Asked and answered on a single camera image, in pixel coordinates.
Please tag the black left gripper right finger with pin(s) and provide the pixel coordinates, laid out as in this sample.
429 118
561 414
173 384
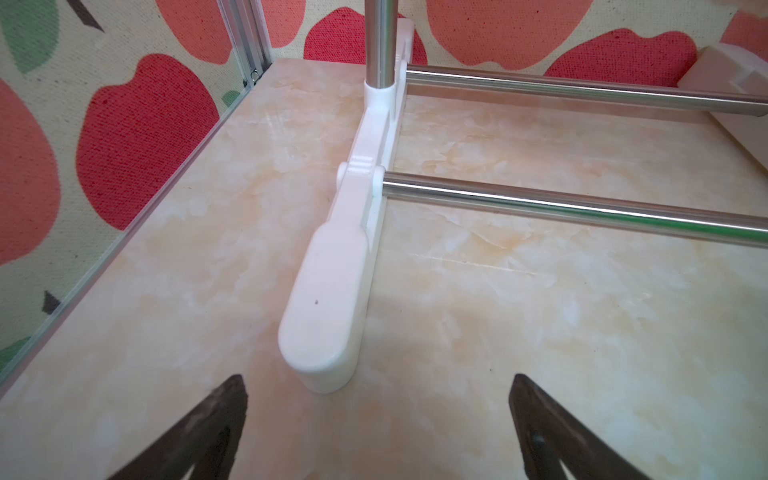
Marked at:
554 443

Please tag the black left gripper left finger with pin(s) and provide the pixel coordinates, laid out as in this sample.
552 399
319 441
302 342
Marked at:
202 444

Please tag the white and steel clothes rack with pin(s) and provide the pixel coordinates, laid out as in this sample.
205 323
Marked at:
322 326

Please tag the aluminium frame post left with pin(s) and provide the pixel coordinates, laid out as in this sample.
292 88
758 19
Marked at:
246 24

